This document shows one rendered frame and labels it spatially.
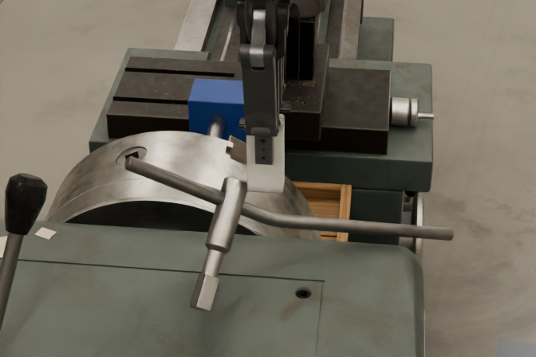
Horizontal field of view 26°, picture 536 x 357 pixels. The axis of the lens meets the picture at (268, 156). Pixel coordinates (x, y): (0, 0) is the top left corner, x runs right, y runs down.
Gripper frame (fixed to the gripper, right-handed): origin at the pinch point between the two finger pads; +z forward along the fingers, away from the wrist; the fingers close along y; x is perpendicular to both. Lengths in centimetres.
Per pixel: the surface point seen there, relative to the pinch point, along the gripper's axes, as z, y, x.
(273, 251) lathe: 12.1, 2.0, -0.4
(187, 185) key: 2.2, -2.0, 6.4
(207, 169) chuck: 14.3, 17.3, 7.8
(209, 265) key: 8.1, -5.2, 4.3
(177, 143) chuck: 13.8, 20.9, 11.5
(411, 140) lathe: 45, 71, -15
